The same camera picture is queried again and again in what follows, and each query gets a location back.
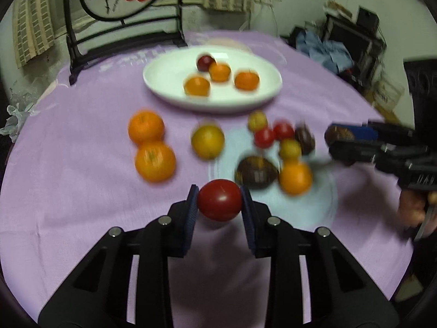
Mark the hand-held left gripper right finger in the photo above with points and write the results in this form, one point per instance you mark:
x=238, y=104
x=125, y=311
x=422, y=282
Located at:
x=248, y=218

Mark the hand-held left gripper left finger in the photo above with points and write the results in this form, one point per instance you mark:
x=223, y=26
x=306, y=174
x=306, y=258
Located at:
x=192, y=211

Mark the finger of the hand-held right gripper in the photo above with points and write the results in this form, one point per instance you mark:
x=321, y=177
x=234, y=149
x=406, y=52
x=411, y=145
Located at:
x=358, y=153
x=365, y=132

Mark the small dark passion fruit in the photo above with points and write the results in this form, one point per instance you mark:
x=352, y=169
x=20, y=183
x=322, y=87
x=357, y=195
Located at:
x=305, y=140
x=338, y=134

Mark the large red tomato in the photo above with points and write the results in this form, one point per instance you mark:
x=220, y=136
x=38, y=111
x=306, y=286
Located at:
x=219, y=200

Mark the white oval plate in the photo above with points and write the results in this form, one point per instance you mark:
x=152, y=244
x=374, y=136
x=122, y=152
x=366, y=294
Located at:
x=170, y=75

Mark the person's right hand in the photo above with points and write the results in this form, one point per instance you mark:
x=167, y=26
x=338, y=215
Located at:
x=411, y=208

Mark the cardboard box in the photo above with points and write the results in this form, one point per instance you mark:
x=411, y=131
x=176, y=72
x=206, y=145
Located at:
x=387, y=94

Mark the large dark avocado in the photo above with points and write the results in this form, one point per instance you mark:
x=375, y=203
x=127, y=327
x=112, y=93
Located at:
x=256, y=172

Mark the large orange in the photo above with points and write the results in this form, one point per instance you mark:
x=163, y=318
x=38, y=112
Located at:
x=146, y=127
x=155, y=162

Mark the medium orange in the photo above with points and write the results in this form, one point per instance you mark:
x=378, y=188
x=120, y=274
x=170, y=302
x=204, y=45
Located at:
x=295, y=178

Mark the small yellow fruit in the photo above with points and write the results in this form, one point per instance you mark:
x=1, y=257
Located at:
x=257, y=120
x=290, y=149

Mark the yellow apple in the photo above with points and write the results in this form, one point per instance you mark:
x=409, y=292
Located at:
x=207, y=141

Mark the black speaker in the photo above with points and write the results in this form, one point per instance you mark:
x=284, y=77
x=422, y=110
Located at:
x=421, y=85

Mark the small red tomato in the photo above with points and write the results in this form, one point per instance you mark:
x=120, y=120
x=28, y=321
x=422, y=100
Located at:
x=264, y=137
x=283, y=130

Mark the blue cloth pile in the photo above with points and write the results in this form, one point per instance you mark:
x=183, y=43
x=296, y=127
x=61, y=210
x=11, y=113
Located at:
x=324, y=51

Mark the black equipment cases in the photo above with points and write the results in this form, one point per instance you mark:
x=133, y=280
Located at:
x=351, y=37

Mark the purple tablecloth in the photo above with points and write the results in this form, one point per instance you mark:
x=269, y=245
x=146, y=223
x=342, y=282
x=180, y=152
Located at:
x=85, y=184

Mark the small tangerine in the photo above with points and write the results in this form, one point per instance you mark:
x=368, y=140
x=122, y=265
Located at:
x=197, y=86
x=247, y=80
x=219, y=72

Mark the dark red plum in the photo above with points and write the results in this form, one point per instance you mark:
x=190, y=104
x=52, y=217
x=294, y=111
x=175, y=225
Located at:
x=204, y=62

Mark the black chair with painted panel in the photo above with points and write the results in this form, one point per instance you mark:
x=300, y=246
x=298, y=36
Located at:
x=177, y=13

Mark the white artificial flowers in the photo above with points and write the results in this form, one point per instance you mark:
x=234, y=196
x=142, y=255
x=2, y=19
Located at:
x=17, y=116

